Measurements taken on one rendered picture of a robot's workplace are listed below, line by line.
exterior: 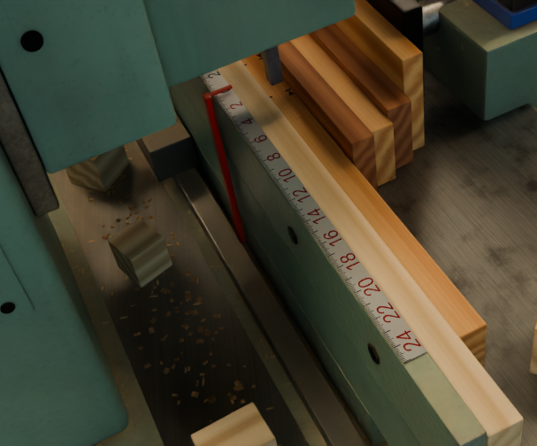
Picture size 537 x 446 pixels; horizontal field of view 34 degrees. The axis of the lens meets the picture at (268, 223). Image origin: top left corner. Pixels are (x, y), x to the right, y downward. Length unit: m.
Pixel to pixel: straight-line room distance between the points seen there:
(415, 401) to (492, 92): 0.26
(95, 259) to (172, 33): 0.27
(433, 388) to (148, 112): 0.21
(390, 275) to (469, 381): 0.08
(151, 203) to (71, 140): 0.28
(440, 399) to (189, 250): 0.34
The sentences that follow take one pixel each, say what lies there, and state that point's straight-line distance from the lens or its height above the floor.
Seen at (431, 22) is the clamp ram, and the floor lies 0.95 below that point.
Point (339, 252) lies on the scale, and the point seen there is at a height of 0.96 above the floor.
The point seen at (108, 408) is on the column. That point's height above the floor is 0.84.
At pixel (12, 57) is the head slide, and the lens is 0.46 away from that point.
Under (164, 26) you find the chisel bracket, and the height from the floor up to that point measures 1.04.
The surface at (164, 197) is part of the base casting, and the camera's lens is 0.76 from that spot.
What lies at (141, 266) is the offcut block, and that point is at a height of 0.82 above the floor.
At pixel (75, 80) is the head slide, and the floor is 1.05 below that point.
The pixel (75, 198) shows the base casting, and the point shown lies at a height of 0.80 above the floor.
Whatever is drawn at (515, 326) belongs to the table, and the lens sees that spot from 0.52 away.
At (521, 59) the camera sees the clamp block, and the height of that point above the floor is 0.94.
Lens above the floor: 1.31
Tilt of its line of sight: 46 degrees down
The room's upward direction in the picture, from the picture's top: 12 degrees counter-clockwise
